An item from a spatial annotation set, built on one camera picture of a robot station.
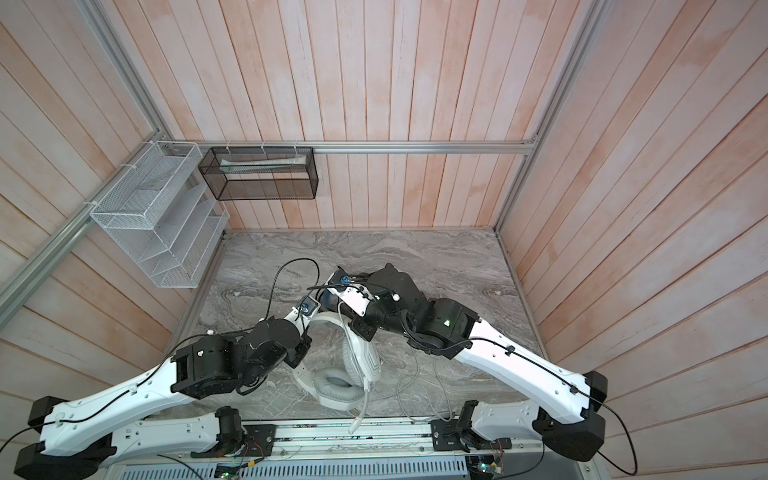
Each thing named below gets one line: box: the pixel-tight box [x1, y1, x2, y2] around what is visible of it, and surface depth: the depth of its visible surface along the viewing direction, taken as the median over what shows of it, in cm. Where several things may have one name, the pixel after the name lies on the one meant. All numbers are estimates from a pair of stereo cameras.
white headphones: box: [292, 312, 382, 434], surface depth 60 cm
